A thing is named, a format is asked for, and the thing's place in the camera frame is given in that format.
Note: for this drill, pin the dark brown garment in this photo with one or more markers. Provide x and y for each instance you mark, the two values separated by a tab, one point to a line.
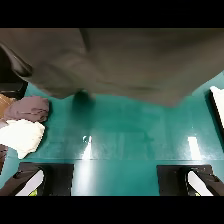
2	156

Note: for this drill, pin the dark grey shirt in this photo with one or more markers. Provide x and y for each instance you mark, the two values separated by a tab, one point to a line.
133	63

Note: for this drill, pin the white garment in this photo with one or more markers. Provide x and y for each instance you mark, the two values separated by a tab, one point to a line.
20	136

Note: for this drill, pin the purple-brown garment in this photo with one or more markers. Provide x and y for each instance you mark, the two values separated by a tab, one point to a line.
28	109

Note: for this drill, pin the orange-brown garment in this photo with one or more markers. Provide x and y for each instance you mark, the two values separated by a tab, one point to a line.
5	104

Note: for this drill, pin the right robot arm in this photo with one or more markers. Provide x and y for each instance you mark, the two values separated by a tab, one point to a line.
200	181

